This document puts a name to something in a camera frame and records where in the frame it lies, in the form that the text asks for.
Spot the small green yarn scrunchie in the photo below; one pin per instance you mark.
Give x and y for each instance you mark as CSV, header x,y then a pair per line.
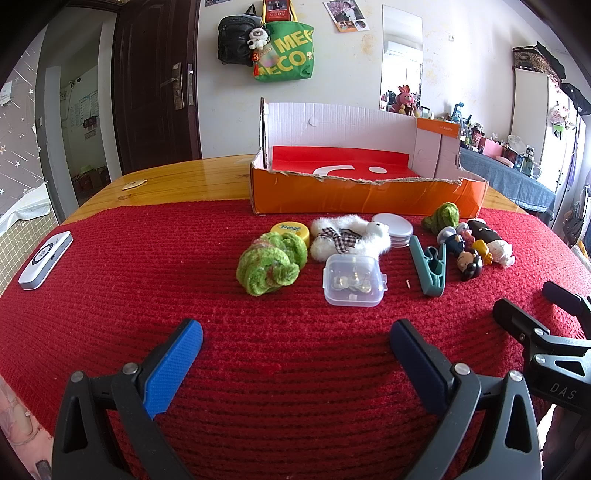
x,y
447,215

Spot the large green yarn scrunchie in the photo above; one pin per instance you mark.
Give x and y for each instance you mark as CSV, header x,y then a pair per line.
x,y
272,261

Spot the white round compact case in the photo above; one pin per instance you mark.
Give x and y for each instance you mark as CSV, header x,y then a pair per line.
x,y
400,230

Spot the white fluffy star plush clip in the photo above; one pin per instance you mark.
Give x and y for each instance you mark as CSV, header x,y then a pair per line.
x,y
349,234

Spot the pink rabbit plush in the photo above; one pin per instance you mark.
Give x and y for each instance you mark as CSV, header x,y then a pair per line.
x,y
405,102

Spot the black haired doll figurine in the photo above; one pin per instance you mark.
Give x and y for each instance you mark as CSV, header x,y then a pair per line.
x,y
468,260

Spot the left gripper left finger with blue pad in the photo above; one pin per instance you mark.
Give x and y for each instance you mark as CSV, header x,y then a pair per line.
x,y
85,445

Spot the black backpack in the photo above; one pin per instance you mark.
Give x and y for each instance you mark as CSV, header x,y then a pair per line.
x,y
233,36

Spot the blue cloth side table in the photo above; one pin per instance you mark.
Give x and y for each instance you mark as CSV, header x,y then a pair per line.
x,y
524,191

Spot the person left hand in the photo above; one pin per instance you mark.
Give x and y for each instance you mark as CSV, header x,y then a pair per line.
x,y
29,443

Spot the pink doll figurine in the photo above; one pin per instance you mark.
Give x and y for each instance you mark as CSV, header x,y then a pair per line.
x,y
466,234

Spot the orange cardboard box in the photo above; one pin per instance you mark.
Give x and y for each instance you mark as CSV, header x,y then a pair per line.
x,y
321,158

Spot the dark brown door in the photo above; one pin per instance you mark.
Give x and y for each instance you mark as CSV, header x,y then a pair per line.
x,y
154,86

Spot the red knitted table cloth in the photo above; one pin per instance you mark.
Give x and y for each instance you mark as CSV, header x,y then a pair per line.
x,y
286,386

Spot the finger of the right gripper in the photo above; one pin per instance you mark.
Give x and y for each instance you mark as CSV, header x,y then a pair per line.
x,y
572,303
532,335

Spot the teal hair claw clip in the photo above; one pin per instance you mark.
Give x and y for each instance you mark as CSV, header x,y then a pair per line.
x,y
431,266

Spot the clear plastic earring box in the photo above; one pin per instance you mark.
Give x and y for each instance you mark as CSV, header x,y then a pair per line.
x,y
353,281

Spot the black white bowling pin doll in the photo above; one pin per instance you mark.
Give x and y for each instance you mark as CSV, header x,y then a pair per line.
x,y
502,251

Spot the green tote bag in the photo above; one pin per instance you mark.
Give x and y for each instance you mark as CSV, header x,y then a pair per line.
x,y
282,47

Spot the white power bank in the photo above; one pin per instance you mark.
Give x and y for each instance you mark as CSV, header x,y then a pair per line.
x,y
44,260

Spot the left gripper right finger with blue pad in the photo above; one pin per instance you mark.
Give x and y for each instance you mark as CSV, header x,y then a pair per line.
x,y
507,444

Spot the wall mirror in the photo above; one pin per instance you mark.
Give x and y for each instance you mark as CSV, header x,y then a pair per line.
x,y
403,56

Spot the white wardrobe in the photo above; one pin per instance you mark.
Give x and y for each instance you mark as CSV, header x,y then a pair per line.
x,y
544,118

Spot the small wooden tag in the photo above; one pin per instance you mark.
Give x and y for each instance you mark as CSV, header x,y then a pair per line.
x,y
133,184

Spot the yellow toy figurine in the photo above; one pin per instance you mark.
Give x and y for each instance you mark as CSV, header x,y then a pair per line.
x,y
483,250

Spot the yellow round tin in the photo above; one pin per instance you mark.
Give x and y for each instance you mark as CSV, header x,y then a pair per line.
x,y
297,228

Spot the wall photos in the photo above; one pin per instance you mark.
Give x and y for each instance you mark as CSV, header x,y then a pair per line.
x,y
347,16

